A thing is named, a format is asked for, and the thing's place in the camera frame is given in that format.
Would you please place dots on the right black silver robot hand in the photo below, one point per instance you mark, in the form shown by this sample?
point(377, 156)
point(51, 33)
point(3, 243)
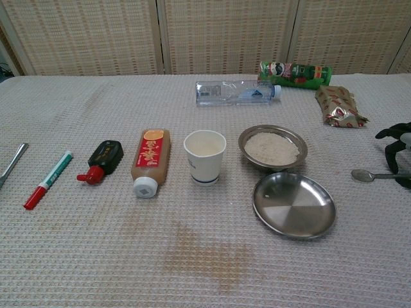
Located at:
point(405, 154)

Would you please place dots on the metal spoon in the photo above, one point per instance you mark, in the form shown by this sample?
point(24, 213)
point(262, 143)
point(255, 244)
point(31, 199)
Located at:
point(362, 176)

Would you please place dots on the metal bowl with grain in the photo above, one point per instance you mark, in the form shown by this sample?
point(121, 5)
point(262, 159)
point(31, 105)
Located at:
point(273, 128)

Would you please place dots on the white paper cup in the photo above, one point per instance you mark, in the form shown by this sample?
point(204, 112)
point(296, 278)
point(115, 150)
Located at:
point(205, 170)

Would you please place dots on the gold red snack packet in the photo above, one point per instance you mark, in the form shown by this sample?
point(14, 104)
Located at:
point(337, 106)

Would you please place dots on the empty metal dish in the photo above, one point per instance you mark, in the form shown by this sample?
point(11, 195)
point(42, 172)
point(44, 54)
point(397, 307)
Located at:
point(293, 208)

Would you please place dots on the green Pringles can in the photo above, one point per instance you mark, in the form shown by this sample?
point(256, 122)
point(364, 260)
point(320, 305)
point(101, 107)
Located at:
point(295, 75)

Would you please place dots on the clear plastic water bottle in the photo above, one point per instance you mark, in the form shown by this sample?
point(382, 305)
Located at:
point(231, 93)

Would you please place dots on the woven bamboo folding screen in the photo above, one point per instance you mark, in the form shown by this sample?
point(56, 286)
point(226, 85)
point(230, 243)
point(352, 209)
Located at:
point(224, 32)

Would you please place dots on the brown sauce bottle white cap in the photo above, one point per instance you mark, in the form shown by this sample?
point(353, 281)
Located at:
point(149, 154)

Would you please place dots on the black red small tool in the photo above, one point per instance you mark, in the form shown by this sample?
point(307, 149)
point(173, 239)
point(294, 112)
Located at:
point(107, 154)

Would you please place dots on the white waffle tablecloth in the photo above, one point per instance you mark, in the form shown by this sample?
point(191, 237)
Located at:
point(96, 240)

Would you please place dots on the green white marker red cap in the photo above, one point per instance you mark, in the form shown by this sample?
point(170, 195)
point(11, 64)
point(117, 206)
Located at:
point(48, 181)

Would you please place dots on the metal butter knife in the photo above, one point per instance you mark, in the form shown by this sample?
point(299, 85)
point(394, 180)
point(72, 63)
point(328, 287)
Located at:
point(16, 157)

